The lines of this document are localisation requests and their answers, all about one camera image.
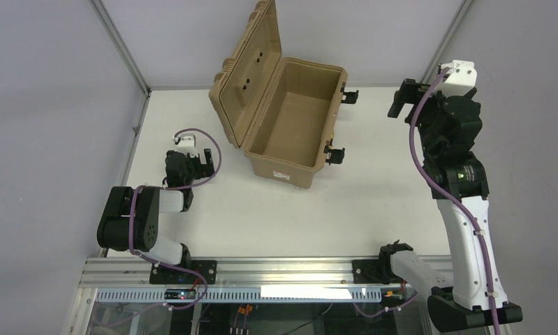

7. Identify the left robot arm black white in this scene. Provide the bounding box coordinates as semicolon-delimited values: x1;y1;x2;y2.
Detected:
96;149;214;269

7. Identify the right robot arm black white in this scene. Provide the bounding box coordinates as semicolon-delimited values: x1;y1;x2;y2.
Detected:
375;79;523;334

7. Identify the black rear toolbox latch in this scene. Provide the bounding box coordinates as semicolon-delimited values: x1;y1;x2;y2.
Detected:
341;83;360;105

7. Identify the black toolbox latch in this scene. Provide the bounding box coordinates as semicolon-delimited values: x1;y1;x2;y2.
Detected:
323;145;345;165
341;83;360;105

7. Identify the tan plastic toolbox with lid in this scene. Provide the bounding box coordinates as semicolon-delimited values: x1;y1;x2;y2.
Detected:
209;1;348;188

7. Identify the black front toolbox latch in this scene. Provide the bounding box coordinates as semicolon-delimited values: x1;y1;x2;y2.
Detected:
323;145;345;165

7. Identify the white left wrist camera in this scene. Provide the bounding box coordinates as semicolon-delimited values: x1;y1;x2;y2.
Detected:
173;133;199;158

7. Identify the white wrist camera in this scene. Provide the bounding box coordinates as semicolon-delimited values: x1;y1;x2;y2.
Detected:
435;60;477;97
173;133;199;158

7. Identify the aluminium frame post right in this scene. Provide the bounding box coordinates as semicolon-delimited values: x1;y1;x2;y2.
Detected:
420;0;474;83

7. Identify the aluminium frame post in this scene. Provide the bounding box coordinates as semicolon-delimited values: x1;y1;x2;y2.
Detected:
420;0;474;83
88;0;151;96

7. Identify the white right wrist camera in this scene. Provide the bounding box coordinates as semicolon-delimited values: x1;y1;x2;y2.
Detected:
435;60;477;97

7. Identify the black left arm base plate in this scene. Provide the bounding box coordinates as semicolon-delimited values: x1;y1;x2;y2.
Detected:
149;260;218;285

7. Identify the white slotted cable duct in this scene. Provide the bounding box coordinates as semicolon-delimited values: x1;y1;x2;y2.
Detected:
96;285;382;304

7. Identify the aluminium front rail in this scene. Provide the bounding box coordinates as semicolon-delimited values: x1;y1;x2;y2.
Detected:
79;256;369;288

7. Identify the aluminium frame post left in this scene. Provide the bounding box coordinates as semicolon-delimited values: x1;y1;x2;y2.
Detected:
88;0;151;96

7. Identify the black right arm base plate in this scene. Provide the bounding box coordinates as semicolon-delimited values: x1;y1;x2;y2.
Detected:
351;258;402;285

